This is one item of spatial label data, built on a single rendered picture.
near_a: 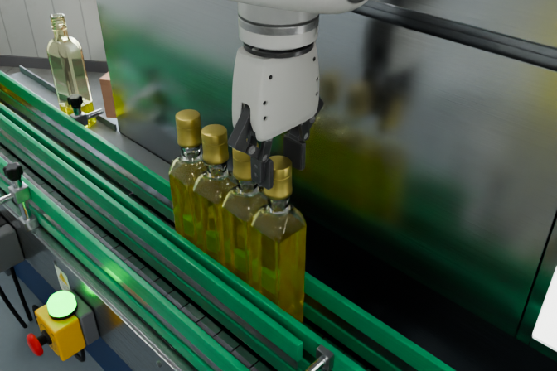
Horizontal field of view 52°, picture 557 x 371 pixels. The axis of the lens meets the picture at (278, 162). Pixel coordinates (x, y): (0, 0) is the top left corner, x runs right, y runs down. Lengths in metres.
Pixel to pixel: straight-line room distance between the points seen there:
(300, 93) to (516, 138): 0.23
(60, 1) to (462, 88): 3.79
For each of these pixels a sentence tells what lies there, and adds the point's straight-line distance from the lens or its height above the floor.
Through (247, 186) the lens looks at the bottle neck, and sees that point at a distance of 0.75.
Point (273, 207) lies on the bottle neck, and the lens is 0.72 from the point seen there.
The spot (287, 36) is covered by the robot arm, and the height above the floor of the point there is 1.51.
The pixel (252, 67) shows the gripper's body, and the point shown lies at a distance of 0.60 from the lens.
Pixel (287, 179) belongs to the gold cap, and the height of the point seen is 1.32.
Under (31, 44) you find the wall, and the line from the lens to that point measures 4.52.
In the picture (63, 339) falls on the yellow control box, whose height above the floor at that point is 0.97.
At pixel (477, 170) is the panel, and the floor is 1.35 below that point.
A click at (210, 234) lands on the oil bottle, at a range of 0.84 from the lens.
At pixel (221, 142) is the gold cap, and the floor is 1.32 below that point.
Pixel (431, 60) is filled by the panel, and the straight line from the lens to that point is 0.66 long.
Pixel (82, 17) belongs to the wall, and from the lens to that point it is 4.25.
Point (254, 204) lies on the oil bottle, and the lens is 0.75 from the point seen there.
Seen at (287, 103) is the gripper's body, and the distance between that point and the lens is 0.63.
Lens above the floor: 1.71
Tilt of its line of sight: 33 degrees down
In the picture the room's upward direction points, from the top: straight up
